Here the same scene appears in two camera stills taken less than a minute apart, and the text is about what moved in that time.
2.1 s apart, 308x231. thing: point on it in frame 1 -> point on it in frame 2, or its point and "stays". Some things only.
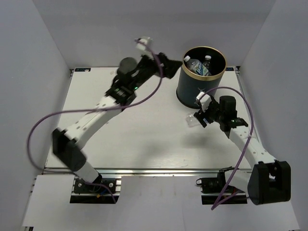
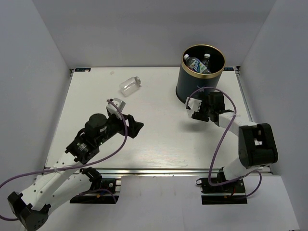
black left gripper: [170, 67] -> [134, 126]
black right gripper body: [212, 112] stays
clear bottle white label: [196, 66] stays
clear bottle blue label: [207, 61] stays
